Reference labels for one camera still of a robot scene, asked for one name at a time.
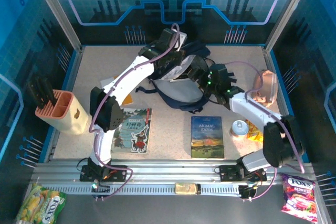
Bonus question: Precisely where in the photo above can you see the purple Fox's berries candy bag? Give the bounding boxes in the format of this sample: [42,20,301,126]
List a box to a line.
[280,173,318,222]

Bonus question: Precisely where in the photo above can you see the black handled knife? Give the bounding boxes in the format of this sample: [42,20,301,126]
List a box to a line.
[41,77,58,106]
[27,80,45,110]
[35,74,52,108]

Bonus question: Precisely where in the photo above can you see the yellow snack packet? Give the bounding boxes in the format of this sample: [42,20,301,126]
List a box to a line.
[245,119,264,143]

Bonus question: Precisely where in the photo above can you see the illustrated grey-blue cover book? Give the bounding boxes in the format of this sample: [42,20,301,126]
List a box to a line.
[111,107,153,154]

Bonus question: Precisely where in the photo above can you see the white and orange booklet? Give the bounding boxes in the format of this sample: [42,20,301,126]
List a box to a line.
[100,76,134,106]

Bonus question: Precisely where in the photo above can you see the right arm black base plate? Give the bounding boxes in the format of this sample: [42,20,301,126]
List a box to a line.
[219,165,267,183]

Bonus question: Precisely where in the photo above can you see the small black controller board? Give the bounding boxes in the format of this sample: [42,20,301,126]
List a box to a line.
[91,184,111,201]
[238,184,257,202]

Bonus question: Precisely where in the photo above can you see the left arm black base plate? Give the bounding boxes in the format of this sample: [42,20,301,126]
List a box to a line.
[79,164,127,183]

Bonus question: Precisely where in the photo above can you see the pink and cream knife block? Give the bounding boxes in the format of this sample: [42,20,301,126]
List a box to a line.
[35,89,89,135]

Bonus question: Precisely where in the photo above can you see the green yellow Fox's candy bag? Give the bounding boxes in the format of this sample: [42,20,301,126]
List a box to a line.
[15,183,68,224]

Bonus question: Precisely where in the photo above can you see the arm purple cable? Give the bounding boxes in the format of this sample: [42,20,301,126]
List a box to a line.
[224,61,305,202]
[88,23,182,201]

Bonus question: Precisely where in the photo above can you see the navy blue backpack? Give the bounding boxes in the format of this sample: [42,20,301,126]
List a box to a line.
[135,40,237,112]

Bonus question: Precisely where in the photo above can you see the aluminium frame post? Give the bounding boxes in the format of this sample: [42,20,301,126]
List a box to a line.
[28,0,83,53]
[264,0,317,53]

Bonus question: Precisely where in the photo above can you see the grey slotted cable duct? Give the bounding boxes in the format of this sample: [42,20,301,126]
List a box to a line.
[36,183,242,196]

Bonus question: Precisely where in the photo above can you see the wide aluminium mounting rail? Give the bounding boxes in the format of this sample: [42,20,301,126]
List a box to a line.
[31,158,316,185]

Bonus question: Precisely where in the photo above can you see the Animal Farm book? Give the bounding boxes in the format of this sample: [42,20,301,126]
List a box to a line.
[190,115,225,159]

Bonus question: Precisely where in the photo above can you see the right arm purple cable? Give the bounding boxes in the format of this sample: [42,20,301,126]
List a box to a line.
[224,61,305,202]

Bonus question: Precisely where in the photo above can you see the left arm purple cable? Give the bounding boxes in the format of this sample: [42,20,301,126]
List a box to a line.
[88,23,182,201]

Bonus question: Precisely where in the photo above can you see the pink translucent pencil case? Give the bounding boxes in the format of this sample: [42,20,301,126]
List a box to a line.
[252,69,278,108]

